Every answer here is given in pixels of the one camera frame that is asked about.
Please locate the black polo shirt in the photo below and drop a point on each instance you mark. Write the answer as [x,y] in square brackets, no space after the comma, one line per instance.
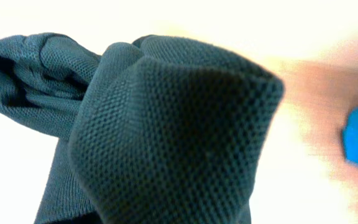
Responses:
[162,130]

